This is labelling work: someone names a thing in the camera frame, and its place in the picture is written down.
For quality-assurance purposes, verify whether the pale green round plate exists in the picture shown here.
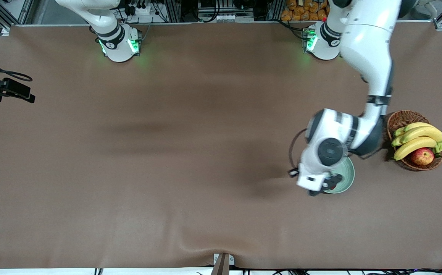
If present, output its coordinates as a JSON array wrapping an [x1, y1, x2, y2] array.
[[322, 157, 355, 194]]

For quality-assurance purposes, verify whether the large table cover mat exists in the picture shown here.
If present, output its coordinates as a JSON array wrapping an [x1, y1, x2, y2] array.
[[0, 21, 442, 270]]

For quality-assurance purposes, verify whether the brown wicker basket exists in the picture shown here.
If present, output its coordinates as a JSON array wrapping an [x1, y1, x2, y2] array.
[[386, 110, 442, 171]]

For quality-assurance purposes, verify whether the yellow banana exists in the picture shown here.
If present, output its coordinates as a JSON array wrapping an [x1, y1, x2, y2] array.
[[393, 136, 438, 161], [392, 126, 442, 147], [394, 122, 434, 138]]

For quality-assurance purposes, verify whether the red apple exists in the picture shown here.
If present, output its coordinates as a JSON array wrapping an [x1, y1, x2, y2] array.
[[410, 147, 435, 166]]

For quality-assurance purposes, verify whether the white power strip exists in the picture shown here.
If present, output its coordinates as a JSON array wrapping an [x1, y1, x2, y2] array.
[[129, 3, 152, 16]]

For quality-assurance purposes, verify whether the orange bread rolls pile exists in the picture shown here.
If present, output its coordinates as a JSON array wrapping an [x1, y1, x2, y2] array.
[[281, 0, 330, 21]]

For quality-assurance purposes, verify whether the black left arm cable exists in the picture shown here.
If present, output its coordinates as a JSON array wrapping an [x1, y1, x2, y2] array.
[[288, 128, 386, 174]]

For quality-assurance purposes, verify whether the wooden post with bracket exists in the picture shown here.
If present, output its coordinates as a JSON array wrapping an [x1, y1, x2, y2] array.
[[211, 253, 235, 275]]

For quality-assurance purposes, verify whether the aluminium frame post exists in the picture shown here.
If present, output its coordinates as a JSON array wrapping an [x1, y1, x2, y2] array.
[[166, 0, 182, 23], [268, 0, 285, 21]]

